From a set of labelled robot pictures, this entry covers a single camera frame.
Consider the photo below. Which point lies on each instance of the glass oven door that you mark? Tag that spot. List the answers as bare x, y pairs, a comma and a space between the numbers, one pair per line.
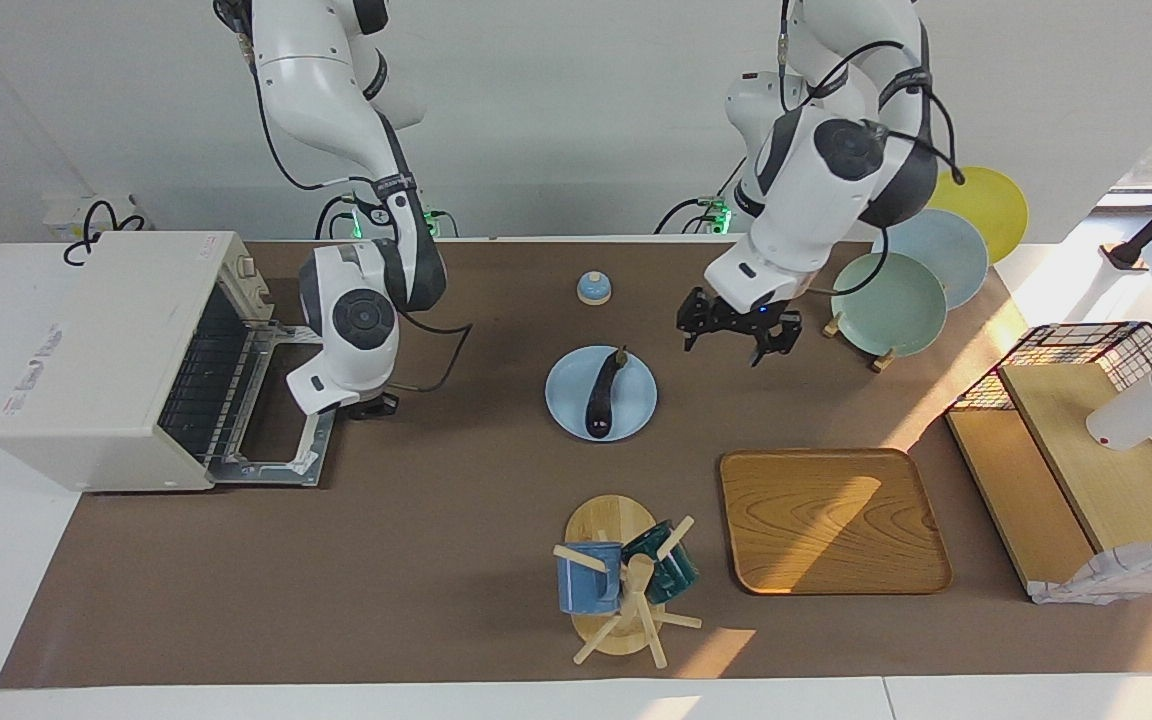
311, 450

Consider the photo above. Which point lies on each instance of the cream oven knob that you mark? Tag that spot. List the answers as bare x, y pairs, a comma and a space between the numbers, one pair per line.
247, 267
262, 303

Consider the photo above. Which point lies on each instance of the brown table mat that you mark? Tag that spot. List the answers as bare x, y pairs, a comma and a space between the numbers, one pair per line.
496, 500

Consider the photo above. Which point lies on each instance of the blue service bell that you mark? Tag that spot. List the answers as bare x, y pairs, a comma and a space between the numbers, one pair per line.
594, 290

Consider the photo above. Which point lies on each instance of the dark green mug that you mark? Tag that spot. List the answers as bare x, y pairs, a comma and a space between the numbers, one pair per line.
671, 570

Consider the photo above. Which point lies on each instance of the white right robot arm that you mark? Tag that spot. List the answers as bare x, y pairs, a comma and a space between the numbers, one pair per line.
356, 320

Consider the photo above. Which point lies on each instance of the large pale blue plate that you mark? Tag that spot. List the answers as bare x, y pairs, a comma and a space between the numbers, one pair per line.
946, 245

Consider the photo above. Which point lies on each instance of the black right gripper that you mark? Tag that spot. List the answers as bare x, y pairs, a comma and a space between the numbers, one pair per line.
376, 406

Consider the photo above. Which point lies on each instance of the white power strip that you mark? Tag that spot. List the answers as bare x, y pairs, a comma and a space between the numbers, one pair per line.
61, 215

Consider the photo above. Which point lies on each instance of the white cup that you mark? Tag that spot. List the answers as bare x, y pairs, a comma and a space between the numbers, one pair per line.
1136, 415

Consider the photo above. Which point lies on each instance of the blue mug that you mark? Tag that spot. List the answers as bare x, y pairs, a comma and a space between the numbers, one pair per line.
586, 585

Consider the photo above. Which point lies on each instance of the cream toaster oven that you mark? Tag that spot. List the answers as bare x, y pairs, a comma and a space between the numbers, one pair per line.
86, 370

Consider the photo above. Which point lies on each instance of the wooden serving tray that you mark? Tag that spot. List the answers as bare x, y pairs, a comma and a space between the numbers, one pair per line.
831, 520

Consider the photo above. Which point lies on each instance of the dark purple eggplant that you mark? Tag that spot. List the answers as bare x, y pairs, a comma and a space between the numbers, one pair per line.
601, 400

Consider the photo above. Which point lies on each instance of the wooden plate rack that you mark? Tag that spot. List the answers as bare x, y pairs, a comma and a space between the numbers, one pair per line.
883, 361

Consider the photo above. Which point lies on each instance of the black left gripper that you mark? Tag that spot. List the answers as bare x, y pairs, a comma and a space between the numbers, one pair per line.
736, 318

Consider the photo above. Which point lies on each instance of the wooden stepped shelf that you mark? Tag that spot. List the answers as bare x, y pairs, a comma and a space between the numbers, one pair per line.
1086, 470

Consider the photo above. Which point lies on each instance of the wooden mug tree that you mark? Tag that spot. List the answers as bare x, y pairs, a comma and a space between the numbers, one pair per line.
611, 520

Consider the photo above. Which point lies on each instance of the white marbled fabric liner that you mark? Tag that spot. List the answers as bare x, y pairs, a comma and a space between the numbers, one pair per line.
1116, 575

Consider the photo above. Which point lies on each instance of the mint green plate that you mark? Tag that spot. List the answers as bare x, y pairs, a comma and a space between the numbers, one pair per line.
891, 305

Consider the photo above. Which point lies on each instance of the yellow plate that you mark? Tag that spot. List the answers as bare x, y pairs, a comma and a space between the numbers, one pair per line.
991, 205

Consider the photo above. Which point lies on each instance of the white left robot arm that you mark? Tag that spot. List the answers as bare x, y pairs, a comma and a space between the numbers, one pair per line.
816, 190

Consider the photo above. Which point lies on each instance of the metal oven rack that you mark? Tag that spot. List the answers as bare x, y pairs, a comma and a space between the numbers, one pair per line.
206, 380

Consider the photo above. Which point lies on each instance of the small light blue plate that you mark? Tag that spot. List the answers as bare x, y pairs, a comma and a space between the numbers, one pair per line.
566, 395

